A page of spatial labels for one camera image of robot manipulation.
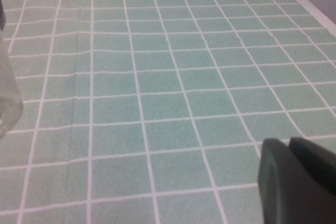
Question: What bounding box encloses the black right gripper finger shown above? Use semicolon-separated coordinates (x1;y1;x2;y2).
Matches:
257;136;336;224

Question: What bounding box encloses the clear bottle white cap green label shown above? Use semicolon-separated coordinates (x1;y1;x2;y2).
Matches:
0;31;24;138

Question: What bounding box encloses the green checked tablecloth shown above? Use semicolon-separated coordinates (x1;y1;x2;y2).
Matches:
0;0;336;224

